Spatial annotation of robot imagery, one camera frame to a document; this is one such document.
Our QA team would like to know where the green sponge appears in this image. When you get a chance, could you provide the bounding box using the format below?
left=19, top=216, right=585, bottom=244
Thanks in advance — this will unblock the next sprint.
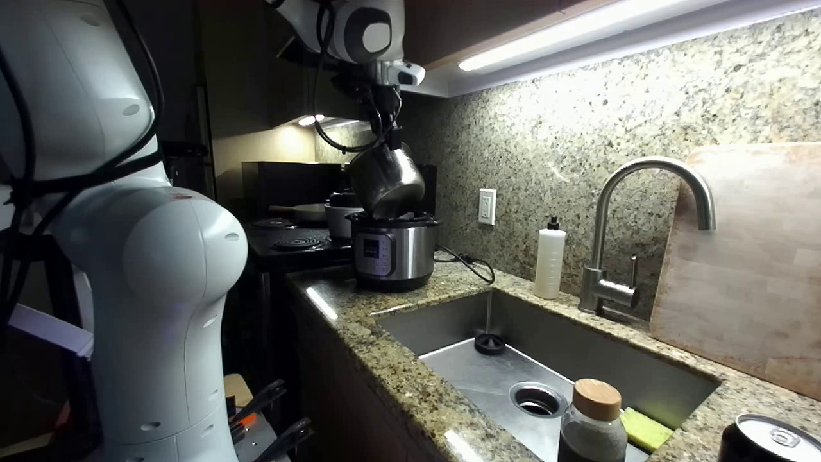
left=622, top=405, right=677, bottom=455

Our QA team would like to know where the wooden cutting board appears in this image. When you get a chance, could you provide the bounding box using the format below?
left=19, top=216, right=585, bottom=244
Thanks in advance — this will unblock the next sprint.
left=648, top=138, right=821, bottom=402

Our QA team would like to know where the glass bottle with cork lid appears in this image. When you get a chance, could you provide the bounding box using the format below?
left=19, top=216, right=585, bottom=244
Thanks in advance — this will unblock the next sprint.
left=557, top=374, right=630, bottom=462

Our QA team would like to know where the black tool handle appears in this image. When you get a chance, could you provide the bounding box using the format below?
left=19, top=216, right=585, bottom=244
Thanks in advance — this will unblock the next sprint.
left=230, top=377, right=291, bottom=430
left=251, top=415, right=316, bottom=462

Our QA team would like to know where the black cooker power cable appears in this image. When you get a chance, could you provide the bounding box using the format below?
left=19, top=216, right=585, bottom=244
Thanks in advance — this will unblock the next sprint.
left=434, top=250, right=499, bottom=287

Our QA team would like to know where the white black cooker pot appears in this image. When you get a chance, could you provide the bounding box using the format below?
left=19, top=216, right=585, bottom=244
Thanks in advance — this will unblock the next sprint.
left=325, top=188, right=368, bottom=244

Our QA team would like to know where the black stove top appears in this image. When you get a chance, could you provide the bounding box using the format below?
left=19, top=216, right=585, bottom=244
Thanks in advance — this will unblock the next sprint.
left=241, top=212, right=357, bottom=267

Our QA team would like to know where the black sink stopper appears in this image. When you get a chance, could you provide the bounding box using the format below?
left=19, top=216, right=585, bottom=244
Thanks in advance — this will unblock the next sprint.
left=473, top=332, right=509, bottom=356

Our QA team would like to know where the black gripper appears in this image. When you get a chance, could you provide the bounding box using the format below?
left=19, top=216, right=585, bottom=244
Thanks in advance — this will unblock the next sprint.
left=363, top=79, right=407, bottom=155

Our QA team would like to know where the silver gooseneck faucet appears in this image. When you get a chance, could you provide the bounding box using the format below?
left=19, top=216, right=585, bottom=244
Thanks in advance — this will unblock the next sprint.
left=579, top=155, right=718, bottom=325

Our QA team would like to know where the stainless steel sink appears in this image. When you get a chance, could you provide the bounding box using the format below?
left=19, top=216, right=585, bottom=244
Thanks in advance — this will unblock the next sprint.
left=373, top=284, right=725, bottom=462

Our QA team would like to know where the under-cabinet light strip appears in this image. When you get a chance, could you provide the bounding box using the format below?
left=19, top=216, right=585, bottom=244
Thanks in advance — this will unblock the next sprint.
left=457, top=0, right=821, bottom=88

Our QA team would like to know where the dark kitchen cabinet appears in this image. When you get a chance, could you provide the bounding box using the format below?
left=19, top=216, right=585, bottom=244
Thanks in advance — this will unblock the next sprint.
left=401, top=0, right=602, bottom=74
left=286, top=279, right=446, bottom=462

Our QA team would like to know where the dark upper kitchen cabinet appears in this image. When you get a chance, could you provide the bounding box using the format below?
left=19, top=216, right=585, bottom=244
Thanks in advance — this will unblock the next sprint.
left=401, top=0, right=602, bottom=74

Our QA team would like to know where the white wall outlet plate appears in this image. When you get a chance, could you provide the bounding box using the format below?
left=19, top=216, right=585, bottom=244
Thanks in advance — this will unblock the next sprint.
left=475, top=185, right=500, bottom=229

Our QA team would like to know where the dark lower kitchen cabinet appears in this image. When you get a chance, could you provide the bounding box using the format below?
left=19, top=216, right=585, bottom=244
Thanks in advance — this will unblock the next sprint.
left=286, top=279, right=446, bottom=462

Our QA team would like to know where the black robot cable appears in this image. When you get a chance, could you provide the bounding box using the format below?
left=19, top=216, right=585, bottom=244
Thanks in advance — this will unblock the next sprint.
left=0, top=0, right=389, bottom=328

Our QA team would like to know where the white soap bottle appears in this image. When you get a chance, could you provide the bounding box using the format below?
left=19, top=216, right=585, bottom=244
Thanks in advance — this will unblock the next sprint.
left=535, top=216, right=570, bottom=302

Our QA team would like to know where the black silver pressure cooker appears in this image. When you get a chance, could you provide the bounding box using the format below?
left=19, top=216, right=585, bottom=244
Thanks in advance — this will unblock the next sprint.
left=349, top=211, right=443, bottom=292

